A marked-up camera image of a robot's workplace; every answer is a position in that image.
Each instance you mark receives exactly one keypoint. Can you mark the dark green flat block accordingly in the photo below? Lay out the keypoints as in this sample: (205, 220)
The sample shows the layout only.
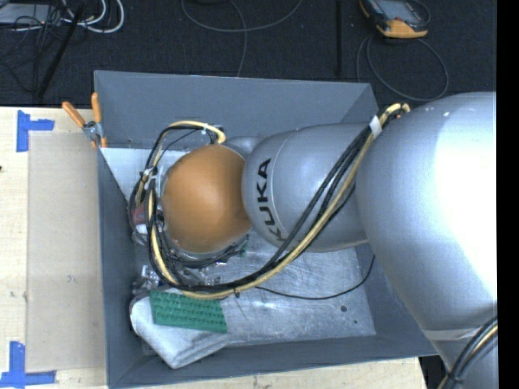
(186, 312)

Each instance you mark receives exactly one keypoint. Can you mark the clear plastic thing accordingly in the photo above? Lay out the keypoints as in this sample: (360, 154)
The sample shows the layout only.
(147, 279)

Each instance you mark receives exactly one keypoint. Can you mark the white folded cloth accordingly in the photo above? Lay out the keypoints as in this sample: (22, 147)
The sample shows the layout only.
(178, 347)

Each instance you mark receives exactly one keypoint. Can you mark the red and white small thing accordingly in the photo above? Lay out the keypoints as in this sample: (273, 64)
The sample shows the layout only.
(139, 217)

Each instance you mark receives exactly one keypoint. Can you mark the brown cardboard board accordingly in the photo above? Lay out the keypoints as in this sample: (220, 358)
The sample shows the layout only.
(61, 237)

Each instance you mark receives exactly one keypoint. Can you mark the grey metal bin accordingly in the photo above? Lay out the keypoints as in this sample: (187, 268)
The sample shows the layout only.
(227, 99)

